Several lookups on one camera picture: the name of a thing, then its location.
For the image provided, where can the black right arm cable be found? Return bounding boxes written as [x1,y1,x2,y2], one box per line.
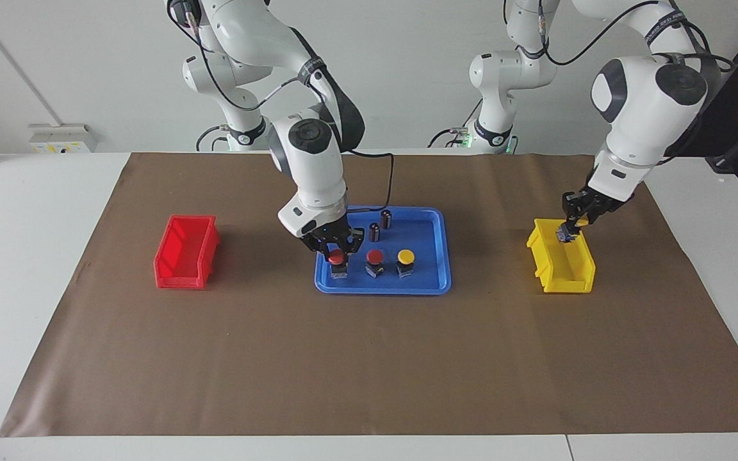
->
[167,0,396,213]

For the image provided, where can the thin white cable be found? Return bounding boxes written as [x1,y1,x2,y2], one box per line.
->
[247,74,306,111]

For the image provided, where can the white wall conduit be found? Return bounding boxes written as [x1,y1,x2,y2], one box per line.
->
[0,0,63,126]

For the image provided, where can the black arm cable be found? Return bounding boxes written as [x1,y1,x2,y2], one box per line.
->
[504,0,736,72]
[167,0,396,213]

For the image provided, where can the brown paper mat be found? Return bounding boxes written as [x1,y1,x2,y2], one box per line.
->
[0,152,738,438]

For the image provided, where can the yellow plastic bin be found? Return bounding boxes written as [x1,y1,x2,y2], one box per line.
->
[527,218,596,294]

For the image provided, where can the red plastic bin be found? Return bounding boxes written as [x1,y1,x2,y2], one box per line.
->
[154,214,220,290]

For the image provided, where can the white wall socket box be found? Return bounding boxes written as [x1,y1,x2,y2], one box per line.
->
[28,124,98,154]

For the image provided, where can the black left base cables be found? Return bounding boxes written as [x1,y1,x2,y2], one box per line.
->
[427,99,480,150]

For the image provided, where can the black base cables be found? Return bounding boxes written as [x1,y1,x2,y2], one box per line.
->
[195,125,230,152]
[427,99,480,150]

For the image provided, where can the black right base cables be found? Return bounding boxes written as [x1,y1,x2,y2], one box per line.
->
[195,125,230,152]

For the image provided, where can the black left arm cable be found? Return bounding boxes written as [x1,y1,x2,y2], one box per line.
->
[504,0,736,72]

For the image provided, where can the blue plastic tray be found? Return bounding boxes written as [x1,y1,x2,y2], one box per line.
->
[315,206,452,296]

